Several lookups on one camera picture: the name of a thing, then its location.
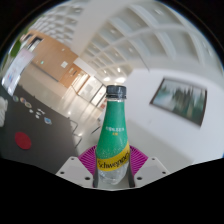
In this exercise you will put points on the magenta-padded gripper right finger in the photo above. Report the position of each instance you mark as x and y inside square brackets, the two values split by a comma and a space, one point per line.
[138, 160]

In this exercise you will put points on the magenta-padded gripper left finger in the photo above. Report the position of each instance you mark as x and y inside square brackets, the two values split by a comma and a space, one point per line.
[87, 160]

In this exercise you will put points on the green-labelled clear drink bottle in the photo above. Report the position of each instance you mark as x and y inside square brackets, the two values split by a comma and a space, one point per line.
[113, 136]

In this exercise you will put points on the blue round sticker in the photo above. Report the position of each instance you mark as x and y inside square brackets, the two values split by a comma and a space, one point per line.
[47, 120]

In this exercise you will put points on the flat round red coaster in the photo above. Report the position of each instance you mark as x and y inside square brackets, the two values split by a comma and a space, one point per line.
[23, 140]

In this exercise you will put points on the dark-framed glass door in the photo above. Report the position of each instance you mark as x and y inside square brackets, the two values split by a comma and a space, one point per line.
[91, 90]

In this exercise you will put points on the dark-framed landscape picture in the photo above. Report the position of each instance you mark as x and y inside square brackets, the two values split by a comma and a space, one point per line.
[180, 100]

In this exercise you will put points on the colourful round sticker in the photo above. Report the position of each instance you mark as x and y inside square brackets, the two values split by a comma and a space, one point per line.
[22, 100]
[28, 105]

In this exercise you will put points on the group of ceiling lights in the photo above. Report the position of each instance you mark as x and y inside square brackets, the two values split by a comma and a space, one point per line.
[113, 75]

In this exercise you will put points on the greenish round sticker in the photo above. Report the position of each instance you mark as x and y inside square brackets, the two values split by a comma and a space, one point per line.
[15, 98]

